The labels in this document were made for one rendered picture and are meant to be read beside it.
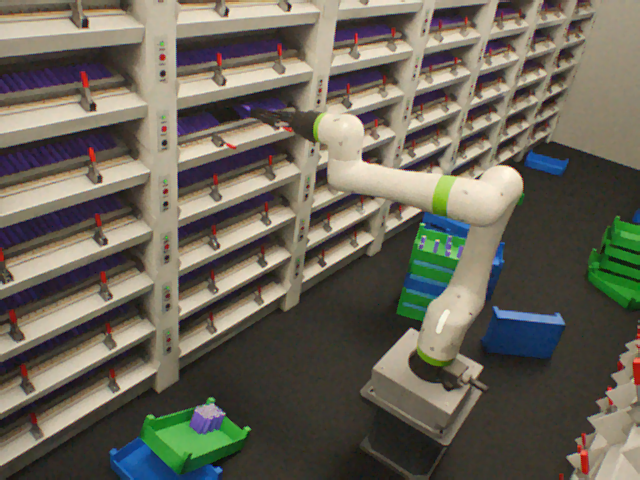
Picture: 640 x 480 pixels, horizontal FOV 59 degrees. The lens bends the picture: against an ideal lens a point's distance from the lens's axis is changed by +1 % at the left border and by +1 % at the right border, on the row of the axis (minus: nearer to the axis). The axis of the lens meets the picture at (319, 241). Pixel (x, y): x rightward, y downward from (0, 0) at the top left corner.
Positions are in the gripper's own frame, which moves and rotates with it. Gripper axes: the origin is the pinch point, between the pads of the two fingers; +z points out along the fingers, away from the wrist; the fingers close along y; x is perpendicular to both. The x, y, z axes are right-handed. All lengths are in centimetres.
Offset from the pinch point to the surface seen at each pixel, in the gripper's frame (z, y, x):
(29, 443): 15, -89, -86
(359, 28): 13, 73, 20
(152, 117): 0.2, -41.7, 6.7
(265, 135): 2.8, 4.7, -8.7
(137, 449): 1, -63, -100
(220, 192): 8.9, -12.1, -26.3
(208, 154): 2.8, -21.1, -9.3
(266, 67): 3.9, 7.3, 13.6
